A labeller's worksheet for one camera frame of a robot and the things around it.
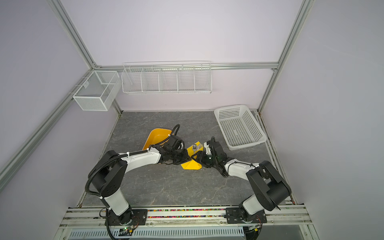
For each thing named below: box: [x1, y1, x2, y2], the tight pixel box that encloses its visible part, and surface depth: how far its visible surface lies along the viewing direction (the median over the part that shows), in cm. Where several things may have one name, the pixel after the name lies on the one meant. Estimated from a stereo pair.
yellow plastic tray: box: [142, 128, 172, 150], surface depth 104 cm
